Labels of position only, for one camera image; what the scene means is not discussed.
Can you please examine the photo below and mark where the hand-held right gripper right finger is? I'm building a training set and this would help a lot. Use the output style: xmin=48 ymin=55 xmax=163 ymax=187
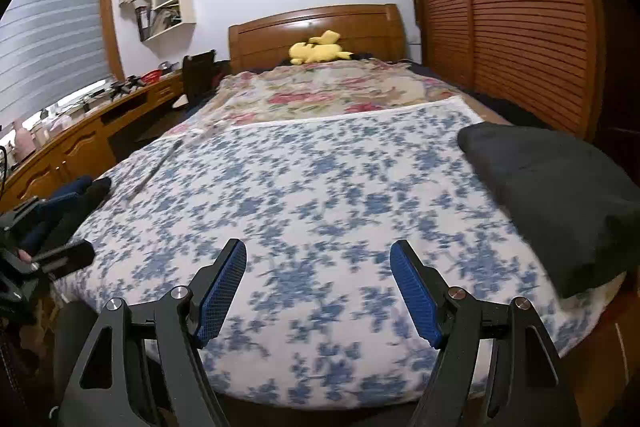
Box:
xmin=390 ymin=241 xmax=581 ymax=427

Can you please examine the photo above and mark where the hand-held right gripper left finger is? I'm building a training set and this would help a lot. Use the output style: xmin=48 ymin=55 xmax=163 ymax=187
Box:
xmin=55 ymin=239 xmax=247 ymax=427

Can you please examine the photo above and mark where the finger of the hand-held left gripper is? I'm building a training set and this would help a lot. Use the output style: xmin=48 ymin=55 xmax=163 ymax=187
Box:
xmin=0 ymin=199 xmax=43 ymax=233
xmin=31 ymin=241 xmax=96 ymax=280

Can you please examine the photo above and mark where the black jacket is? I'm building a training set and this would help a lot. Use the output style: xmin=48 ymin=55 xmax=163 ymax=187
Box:
xmin=457 ymin=124 xmax=640 ymax=300

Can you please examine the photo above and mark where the folded navy garment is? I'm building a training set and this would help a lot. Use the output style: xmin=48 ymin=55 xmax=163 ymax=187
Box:
xmin=25 ymin=177 xmax=93 ymax=253

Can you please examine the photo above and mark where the pink bottle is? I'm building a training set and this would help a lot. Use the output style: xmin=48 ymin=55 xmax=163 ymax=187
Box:
xmin=12 ymin=117 xmax=36 ymax=158

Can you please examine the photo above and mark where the wooden desk with cabinets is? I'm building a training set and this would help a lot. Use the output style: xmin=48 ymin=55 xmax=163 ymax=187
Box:
xmin=0 ymin=72 xmax=183 ymax=212

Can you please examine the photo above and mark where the blue floral bed sheet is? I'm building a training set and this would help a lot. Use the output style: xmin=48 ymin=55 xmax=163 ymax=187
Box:
xmin=75 ymin=96 xmax=561 ymax=410

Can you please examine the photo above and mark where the grey window blind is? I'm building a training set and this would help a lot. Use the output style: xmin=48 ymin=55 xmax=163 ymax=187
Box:
xmin=0 ymin=0 xmax=111 ymax=128

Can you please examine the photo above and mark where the dark blue bedding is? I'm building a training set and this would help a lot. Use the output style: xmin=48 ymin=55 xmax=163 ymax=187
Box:
xmin=470 ymin=92 xmax=551 ymax=130

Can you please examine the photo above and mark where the red floral blanket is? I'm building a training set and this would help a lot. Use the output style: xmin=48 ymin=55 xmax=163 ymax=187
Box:
xmin=165 ymin=59 xmax=468 ymax=132

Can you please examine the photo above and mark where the dark wooden chair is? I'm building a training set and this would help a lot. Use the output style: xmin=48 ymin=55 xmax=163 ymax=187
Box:
xmin=172 ymin=49 xmax=218 ymax=110

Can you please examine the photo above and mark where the wooden bed headboard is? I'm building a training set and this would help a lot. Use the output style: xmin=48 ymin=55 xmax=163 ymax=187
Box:
xmin=228 ymin=4 xmax=407 ymax=75

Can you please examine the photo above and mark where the yellow plush toy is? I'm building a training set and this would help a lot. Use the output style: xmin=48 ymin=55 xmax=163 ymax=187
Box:
xmin=289 ymin=30 xmax=353 ymax=65

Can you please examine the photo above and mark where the louvered wooden wardrobe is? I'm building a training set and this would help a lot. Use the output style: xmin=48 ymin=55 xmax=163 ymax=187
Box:
xmin=400 ymin=0 xmax=640 ymax=148

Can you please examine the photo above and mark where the wooden window frame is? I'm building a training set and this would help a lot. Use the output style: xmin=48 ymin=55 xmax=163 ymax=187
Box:
xmin=0 ymin=0 xmax=126 ymax=132

